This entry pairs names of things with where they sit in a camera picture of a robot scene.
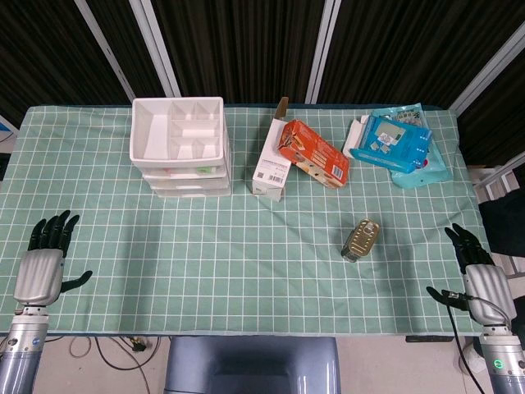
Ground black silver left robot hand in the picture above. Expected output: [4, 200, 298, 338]
[13, 209, 94, 308]

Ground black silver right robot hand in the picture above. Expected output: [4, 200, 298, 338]
[426, 223, 518, 326]

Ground clear drawer with glue stick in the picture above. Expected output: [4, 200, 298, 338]
[141, 163, 229, 180]

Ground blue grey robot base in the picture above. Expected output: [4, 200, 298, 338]
[163, 336, 342, 394]

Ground clear plastic drawer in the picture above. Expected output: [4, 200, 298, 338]
[148, 177, 231, 191]

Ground blue cardboard box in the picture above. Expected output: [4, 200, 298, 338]
[343, 114, 434, 173]

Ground white plastic drawer unit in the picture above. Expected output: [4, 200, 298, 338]
[129, 97, 233, 199]

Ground orange cardboard snack box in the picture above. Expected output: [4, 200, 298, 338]
[277, 119, 350, 188]

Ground white round floor device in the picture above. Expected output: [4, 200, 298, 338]
[458, 343, 488, 375]

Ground teal plastic bag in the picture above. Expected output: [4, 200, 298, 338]
[371, 102, 454, 190]

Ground gold green tin can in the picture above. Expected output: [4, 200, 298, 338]
[340, 218, 379, 263]

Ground green checked tablecloth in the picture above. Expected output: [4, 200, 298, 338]
[0, 104, 493, 337]

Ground white cardboard carton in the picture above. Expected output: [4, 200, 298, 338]
[251, 97, 293, 202]

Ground black pleated curtain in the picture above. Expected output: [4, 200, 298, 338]
[0, 0, 525, 165]

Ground black right hand cable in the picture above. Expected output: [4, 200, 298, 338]
[441, 289, 514, 394]

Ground grey floor cables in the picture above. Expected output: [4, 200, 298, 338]
[67, 336, 153, 394]

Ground clear drawer with handle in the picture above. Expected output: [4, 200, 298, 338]
[153, 187, 232, 199]

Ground white frame post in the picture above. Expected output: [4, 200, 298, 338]
[73, 0, 139, 103]
[305, 0, 342, 104]
[129, 0, 184, 99]
[449, 24, 525, 118]

